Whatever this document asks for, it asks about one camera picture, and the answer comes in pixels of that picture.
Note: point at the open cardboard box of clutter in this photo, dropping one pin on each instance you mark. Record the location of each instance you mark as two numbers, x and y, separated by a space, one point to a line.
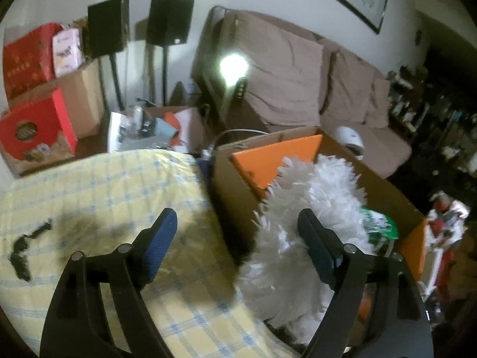
186 123

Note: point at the green yellow toothpaste box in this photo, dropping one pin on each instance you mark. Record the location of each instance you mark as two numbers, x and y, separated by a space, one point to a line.
380 227

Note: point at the black speaker stand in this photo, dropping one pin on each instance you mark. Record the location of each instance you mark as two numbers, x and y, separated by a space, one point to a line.
115 82
164 74

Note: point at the yellow checked tablecloth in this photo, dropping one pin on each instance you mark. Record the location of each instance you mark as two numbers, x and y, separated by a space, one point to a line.
111 194

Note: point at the cardboard box with orange lining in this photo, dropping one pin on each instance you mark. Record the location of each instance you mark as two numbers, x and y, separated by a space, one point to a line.
238 194

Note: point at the red gift box gold print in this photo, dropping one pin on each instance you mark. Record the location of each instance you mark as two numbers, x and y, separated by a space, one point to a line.
26 63

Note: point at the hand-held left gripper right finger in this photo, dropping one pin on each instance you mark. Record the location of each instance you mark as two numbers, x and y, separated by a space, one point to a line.
316 246

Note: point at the small brown cushion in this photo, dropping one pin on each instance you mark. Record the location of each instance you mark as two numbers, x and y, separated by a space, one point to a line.
378 104

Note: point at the dark cluttered shelf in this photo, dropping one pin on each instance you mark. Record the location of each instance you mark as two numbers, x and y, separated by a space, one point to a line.
428 112

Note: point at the large brown cushion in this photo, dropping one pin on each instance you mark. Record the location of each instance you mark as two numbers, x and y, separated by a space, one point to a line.
283 82

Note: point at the medium brown cushion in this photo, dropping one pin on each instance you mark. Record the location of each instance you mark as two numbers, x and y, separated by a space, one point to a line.
348 85

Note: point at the red white shopping bag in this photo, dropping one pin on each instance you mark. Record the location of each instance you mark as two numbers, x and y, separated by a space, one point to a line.
441 223

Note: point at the black device with lit lamp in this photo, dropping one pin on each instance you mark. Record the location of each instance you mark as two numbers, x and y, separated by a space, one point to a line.
240 89

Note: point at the black speaker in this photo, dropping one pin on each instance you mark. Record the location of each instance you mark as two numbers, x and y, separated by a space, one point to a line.
167 20
106 26

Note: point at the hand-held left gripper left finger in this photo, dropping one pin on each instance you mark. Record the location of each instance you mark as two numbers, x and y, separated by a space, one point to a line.
160 246

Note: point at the pink white box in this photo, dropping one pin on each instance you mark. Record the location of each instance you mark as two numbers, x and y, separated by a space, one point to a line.
67 52

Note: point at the large brown cardboard box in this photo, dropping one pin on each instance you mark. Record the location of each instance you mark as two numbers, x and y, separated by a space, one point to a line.
87 97

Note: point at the white fluffy duster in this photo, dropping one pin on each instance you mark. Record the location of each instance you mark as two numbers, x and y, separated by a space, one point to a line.
290 238

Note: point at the red box with round label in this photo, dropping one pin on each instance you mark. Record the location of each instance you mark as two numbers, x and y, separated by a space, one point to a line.
37 130

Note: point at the brown sofa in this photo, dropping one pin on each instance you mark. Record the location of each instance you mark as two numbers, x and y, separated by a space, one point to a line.
372 145

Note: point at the black clip device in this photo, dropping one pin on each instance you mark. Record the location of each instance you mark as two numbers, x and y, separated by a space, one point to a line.
20 257

